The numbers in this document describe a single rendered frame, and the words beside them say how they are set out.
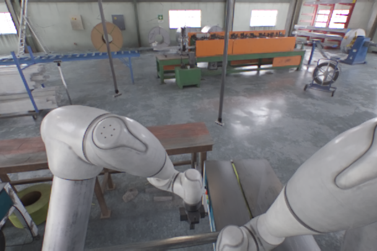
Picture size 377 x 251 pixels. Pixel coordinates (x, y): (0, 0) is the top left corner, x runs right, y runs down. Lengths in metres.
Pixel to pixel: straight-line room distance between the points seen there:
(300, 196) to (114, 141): 0.33
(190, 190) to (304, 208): 0.63
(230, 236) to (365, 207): 0.50
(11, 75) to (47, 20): 9.67
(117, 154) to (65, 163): 0.17
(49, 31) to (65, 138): 13.90
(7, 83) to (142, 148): 4.62
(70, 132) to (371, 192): 0.52
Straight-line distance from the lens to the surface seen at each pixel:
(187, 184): 0.91
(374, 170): 0.30
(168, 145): 1.89
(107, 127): 0.42
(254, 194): 1.61
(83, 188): 0.59
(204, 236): 1.32
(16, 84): 4.93
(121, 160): 0.42
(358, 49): 10.81
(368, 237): 0.56
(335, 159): 0.32
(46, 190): 2.79
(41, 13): 14.39
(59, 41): 14.33
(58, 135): 0.55
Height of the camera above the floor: 1.89
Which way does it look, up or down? 30 degrees down
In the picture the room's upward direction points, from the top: straight up
